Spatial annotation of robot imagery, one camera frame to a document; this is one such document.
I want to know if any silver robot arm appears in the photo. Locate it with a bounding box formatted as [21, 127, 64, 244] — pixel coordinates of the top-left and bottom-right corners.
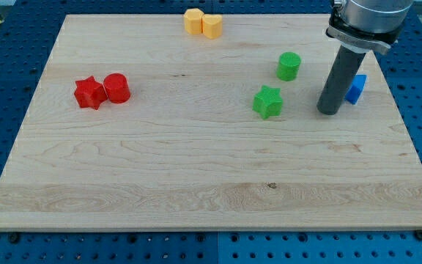
[326, 0, 413, 55]

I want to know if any green star block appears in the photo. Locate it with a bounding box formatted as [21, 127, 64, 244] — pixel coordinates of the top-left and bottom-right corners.
[252, 85, 284, 120]

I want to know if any red star block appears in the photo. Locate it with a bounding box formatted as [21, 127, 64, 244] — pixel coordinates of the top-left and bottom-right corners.
[74, 76, 108, 110]

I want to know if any wooden board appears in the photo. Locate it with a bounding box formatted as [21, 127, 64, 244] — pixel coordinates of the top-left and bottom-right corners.
[0, 15, 422, 232]

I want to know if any red cylinder block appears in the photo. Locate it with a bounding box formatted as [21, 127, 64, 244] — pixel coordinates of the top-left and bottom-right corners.
[103, 73, 131, 103]

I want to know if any green cylinder block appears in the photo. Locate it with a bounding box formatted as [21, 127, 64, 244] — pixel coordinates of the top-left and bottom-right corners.
[276, 52, 301, 81]

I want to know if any yellow heart block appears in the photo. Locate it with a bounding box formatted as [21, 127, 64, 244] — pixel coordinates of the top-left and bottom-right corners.
[201, 14, 223, 39]

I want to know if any yellow hexagon block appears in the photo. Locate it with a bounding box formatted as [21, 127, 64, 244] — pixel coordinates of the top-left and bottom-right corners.
[183, 8, 204, 34]

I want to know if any blue block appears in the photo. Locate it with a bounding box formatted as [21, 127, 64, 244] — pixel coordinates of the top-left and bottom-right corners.
[344, 75, 367, 105]

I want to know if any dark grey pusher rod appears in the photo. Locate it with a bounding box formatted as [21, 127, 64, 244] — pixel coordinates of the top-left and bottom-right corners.
[316, 45, 366, 115]

